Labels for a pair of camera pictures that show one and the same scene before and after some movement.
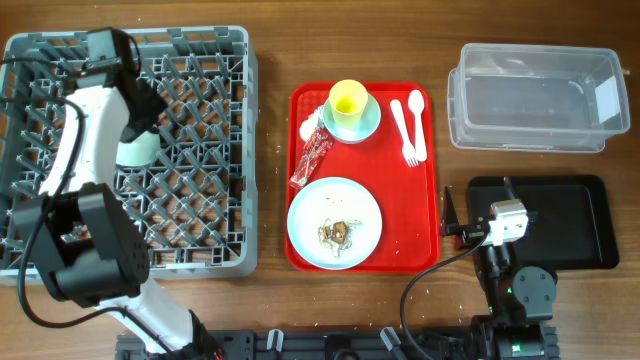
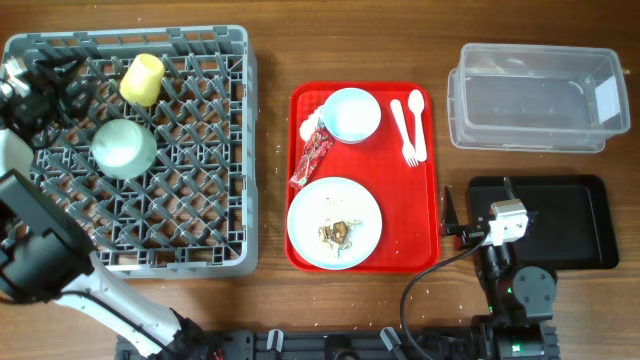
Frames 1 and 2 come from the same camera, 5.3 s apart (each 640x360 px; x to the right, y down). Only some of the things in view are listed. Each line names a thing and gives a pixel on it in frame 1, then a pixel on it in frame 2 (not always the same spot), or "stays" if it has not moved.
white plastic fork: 408,151 stays
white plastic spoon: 416,101 stays
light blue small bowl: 369,123 stays
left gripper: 158,106 -> 54,92
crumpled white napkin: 308,126 stays
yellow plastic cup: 348,99 -> 141,83
